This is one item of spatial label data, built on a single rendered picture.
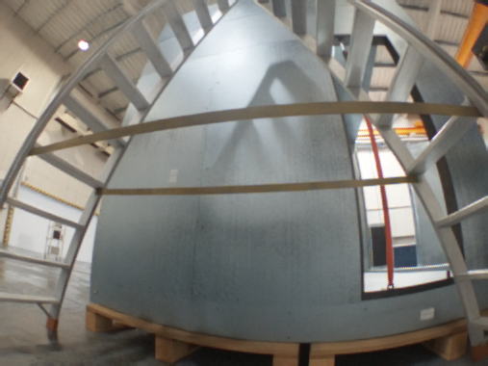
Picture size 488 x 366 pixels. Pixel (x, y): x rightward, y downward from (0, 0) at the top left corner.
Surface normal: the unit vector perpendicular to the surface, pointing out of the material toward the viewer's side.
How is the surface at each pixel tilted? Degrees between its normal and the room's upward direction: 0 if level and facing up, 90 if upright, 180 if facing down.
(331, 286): 90
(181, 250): 90
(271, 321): 90
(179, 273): 90
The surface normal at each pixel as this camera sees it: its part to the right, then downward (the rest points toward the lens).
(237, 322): -0.27, -0.36
